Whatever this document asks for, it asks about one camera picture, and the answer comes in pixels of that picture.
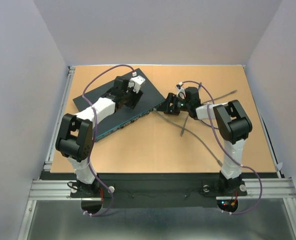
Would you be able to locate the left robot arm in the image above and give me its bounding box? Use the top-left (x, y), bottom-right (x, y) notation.
top-left (55, 75), bottom-right (145, 197)

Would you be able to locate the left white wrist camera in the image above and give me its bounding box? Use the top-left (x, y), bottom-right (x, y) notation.
top-left (128, 76), bottom-right (146, 94)

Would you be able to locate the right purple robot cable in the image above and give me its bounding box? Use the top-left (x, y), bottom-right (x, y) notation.
top-left (181, 80), bottom-right (264, 216)

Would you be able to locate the aluminium rail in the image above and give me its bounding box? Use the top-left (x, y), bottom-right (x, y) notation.
top-left (28, 178), bottom-right (296, 201)
top-left (43, 66), bottom-right (76, 172)

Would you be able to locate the grey ethernet cable short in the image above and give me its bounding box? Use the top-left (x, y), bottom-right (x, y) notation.
top-left (153, 107), bottom-right (224, 165)

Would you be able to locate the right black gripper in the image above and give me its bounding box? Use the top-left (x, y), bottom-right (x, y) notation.
top-left (156, 92), bottom-right (191, 115)

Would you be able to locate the aluminium front rail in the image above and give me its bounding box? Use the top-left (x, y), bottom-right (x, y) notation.
top-left (28, 178), bottom-right (296, 201)

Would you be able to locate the dark blue network switch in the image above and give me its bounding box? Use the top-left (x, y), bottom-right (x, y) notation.
top-left (73, 68), bottom-right (165, 142)

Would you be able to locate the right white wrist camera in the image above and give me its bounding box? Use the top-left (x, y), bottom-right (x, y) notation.
top-left (176, 82), bottom-right (186, 99)

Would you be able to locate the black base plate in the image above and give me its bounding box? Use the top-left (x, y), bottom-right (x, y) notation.
top-left (40, 172), bottom-right (277, 214)

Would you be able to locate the metal sheet panel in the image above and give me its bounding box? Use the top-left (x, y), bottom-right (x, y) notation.
top-left (19, 199), bottom-right (296, 240)

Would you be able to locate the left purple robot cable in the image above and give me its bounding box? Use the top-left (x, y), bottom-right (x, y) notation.
top-left (82, 64), bottom-right (138, 218)

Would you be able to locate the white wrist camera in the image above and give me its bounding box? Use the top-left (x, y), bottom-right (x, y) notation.
top-left (128, 76), bottom-right (146, 94)
top-left (176, 82), bottom-right (186, 99)

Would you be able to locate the grey ethernet cable long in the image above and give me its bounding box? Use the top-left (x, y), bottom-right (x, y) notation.
top-left (179, 89), bottom-right (238, 137)

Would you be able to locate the aluminium left side rail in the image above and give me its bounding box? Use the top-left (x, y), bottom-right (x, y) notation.
top-left (43, 66), bottom-right (76, 172)

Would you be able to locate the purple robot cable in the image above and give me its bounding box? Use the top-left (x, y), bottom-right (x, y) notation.
top-left (82, 64), bottom-right (138, 218)
top-left (181, 80), bottom-right (264, 216)

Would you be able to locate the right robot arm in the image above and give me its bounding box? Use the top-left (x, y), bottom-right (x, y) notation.
top-left (156, 85), bottom-right (253, 195)

